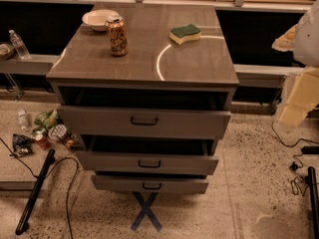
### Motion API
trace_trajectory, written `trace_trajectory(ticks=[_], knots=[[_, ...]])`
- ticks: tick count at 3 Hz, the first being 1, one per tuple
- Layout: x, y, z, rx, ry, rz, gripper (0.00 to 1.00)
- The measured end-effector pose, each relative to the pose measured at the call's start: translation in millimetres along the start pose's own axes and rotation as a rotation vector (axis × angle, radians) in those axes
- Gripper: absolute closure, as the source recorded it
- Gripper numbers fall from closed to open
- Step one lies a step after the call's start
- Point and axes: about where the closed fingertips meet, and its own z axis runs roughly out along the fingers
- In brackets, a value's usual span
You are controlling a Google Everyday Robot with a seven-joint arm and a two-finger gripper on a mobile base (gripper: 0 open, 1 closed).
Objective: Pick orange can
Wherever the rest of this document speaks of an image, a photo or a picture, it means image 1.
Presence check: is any black cable right floor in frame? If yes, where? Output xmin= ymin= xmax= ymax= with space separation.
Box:
xmin=270 ymin=119 xmax=319 ymax=197

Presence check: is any middle grey drawer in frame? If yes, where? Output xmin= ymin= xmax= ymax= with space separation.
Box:
xmin=76 ymin=151 xmax=218 ymax=175

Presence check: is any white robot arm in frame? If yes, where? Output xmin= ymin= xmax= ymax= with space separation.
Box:
xmin=272 ymin=5 xmax=319 ymax=128

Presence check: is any white bowl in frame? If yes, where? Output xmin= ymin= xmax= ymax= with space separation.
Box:
xmin=82 ymin=9 xmax=117 ymax=32

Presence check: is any small plastic bottle on floor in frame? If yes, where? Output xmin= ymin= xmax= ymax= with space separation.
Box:
xmin=18 ymin=109 xmax=29 ymax=129

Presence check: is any white patterned cup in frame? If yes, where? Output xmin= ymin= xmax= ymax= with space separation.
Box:
xmin=48 ymin=124 xmax=67 ymax=140

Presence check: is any clear plastic water bottle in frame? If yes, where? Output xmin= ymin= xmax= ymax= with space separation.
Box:
xmin=9 ymin=30 xmax=31 ymax=59

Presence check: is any black post right floor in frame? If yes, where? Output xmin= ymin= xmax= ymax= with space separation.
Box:
xmin=307 ymin=166 xmax=319 ymax=239

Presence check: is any bottom grey drawer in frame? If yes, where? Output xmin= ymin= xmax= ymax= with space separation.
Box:
xmin=92 ymin=175 xmax=208 ymax=194

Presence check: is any top grey drawer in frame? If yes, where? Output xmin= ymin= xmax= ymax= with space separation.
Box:
xmin=58 ymin=106 xmax=230 ymax=139

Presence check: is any grey drawer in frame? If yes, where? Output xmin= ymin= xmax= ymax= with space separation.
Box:
xmin=92 ymin=175 xmax=208 ymax=194
xmin=58 ymin=106 xmax=230 ymax=139
xmin=76 ymin=151 xmax=218 ymax=175

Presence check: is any green chip bag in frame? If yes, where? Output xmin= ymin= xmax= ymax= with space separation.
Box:
xmin=34 ymin=110 xmax=60 ymax=129

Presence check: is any black cable on floor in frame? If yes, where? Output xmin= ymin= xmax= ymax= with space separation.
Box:
xmin=0 ymin=136 xmax=82 ymax=239

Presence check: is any grey drawer cabinet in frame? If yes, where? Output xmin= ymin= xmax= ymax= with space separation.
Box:
xmin=47 ymin=4 xmax=238 ymax=180

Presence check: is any orange soda can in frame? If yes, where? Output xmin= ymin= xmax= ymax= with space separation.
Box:
xmin=106 ymin=15 xmax=128 ymax=56

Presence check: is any dark snack bag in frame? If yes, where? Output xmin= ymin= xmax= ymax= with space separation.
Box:
xmin=12 ymin=133 xmax=32 ymax=155

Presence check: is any bowl on left ledge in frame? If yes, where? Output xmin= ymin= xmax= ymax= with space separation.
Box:
xmin=0 ymin=43 xmax=15 ymax=61

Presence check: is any black bar on floor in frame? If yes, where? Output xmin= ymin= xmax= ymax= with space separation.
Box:
xmin=15 ymin=149 xmax=55 ymax=235

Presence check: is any green yellow sponge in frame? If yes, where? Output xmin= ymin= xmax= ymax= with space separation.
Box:
xmin=169 ymin=24 xmax=201 ymax=45

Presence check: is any red can on floor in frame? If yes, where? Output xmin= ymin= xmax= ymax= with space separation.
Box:
xmin=35 ymin=133 xmax=50 ymax=149

